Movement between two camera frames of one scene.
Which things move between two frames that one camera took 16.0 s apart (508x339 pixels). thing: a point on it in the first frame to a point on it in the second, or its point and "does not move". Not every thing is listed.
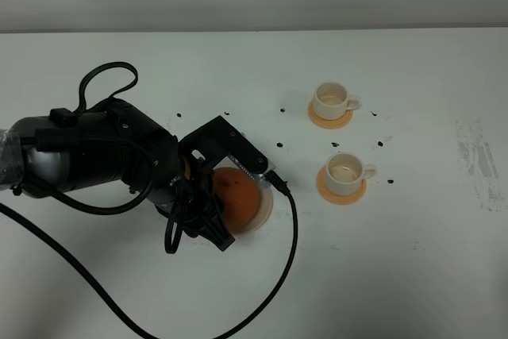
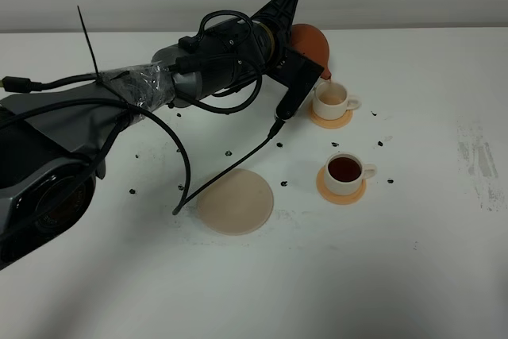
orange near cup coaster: (340, 199) does not move
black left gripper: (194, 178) to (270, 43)
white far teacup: (332, 101) does not move
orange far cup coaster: (326, 123) does not move
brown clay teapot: (238, 195) to (311, 44)
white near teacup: (344, 173) does not move
